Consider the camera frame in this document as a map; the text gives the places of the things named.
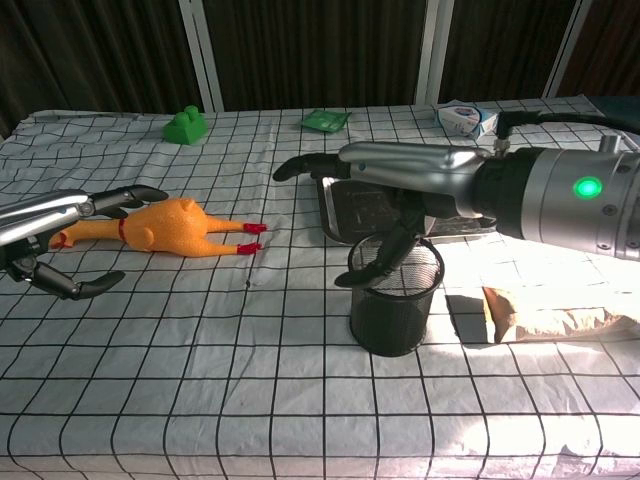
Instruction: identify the green foil packet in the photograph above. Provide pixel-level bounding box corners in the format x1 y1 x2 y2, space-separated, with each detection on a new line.
300 109 353 135

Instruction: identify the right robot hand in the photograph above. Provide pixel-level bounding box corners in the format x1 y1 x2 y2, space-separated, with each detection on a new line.
272 141 490 289

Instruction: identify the white blue carton box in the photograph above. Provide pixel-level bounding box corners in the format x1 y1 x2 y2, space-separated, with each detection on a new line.
435 99 500 141

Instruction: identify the dark pleated curtain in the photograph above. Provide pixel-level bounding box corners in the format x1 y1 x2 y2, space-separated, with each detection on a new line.
0 0 640 139

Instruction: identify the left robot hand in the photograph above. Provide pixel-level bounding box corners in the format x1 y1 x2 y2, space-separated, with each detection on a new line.
0 184 170 302

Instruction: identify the green toy building block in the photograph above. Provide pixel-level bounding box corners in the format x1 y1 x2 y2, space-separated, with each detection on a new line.
162 104 210 147

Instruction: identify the white frame post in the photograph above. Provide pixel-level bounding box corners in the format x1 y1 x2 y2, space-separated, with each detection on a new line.
414 0 457 106
178 0 225 112
542 0 594 99

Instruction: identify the rectangular metal tray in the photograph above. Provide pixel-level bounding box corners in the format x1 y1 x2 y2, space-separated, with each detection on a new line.
315 174 501 245

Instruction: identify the white black checkered tablecloth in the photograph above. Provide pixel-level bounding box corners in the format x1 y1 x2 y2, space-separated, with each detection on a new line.
0 97 640 480

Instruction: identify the black round lid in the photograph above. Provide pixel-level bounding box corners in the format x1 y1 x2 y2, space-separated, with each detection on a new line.
348 234 446 357

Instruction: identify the orange bottle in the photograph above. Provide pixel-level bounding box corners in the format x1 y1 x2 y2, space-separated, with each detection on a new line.
48 197 270 255

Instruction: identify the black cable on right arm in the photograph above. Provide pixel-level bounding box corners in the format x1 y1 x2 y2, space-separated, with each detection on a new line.
494 110 640 151

